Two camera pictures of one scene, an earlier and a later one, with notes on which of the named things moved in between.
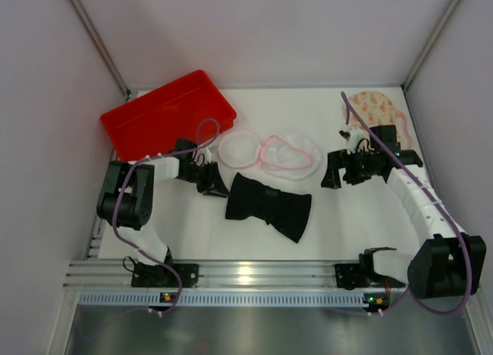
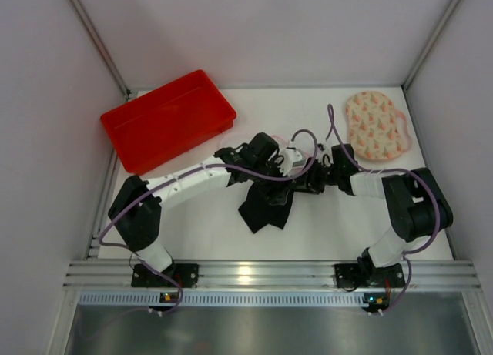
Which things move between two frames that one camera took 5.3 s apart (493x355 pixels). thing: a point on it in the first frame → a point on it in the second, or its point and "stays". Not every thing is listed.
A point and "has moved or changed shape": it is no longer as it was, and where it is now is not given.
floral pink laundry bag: [378, 110] stays
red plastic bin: [152, 123] stays
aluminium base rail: [236, 274] stays
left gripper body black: [208, 178] → [274, 179]
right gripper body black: [343, 167] → [313, 174]
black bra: [286, 211] has moved or changed shape
